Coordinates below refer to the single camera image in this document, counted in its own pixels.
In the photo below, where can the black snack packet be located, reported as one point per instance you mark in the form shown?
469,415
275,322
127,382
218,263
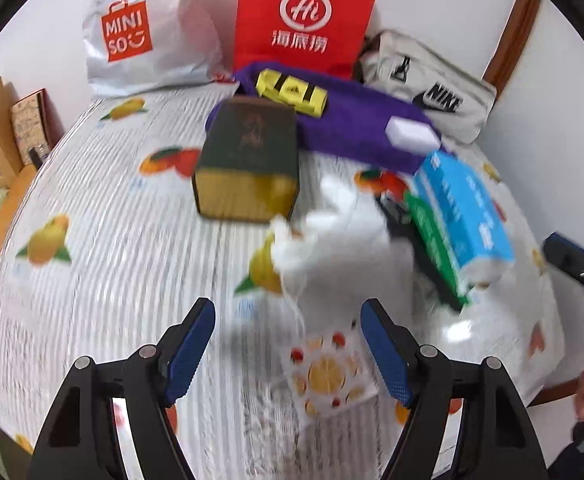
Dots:
397,218

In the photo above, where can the white glove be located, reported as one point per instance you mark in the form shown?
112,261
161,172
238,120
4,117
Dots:
343,256

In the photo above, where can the white Miniso plastic bag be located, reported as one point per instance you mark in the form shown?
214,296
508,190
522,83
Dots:
133,46

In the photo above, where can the dark green tea tin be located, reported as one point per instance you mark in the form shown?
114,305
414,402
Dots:
248,167

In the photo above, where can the blue tissue pack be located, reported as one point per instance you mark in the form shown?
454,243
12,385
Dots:
474,236

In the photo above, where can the red Haidilao paper bag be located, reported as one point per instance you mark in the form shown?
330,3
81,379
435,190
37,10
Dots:
320,35

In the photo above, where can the fruit print wipe packet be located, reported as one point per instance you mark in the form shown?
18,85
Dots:
328,373

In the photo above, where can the brown wooden door frame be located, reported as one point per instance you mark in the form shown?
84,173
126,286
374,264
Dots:
511,44

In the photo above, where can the grey Nike waist bag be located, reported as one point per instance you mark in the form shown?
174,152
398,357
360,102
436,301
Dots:
457,103

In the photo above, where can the purple towel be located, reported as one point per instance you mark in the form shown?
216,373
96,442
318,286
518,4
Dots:
354,120

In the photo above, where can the yellow Adidas pouch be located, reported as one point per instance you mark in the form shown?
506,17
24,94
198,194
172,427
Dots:
305,98

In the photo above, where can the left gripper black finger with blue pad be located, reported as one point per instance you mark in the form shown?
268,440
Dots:
496,439
79,438

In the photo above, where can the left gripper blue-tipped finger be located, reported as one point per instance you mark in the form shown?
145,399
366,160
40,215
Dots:
564,255

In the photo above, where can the green sachet packet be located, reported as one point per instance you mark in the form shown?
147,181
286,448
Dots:
432,255

